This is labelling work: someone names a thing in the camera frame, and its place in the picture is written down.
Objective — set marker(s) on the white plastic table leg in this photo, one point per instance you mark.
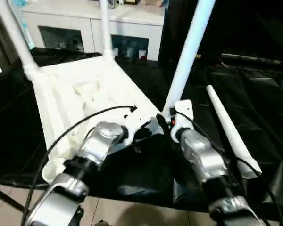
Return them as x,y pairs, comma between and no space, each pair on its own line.
226,122
106,28
16,35
191,47

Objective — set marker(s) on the white plastic table top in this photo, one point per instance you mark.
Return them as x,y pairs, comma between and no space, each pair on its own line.
85,82

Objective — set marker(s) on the black glossy mat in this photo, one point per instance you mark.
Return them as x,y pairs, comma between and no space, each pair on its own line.
238,94

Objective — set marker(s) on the small white jar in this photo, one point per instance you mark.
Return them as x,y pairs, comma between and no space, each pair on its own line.
141,54

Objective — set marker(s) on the patterned white jar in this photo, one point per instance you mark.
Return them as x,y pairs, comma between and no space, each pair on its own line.
130,51

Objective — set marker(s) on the small white cup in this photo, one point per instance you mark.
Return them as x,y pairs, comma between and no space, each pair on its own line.
115,51

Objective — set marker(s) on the black long pole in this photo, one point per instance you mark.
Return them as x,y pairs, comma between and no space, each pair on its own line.
257,60

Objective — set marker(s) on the tan plush toy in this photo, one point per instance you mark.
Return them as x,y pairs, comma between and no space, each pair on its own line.
153,2

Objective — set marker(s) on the black backdrop cloth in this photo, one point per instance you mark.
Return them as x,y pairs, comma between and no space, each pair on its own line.
250,23

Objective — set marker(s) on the white cabinet with glass doors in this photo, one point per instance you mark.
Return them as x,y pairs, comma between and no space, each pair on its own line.
68,16

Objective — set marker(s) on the black metal table leg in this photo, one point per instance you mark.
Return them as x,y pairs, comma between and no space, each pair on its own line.
7,199

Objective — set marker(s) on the grey brown curtain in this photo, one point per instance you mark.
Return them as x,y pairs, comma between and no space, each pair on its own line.
2,40

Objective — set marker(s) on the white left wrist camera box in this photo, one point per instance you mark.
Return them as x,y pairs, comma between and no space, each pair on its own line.
136,122

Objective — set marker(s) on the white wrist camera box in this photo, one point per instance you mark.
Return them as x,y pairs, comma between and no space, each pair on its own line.
185,110
136,122

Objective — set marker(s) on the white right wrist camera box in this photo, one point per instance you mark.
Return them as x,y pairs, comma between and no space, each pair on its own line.
185,110

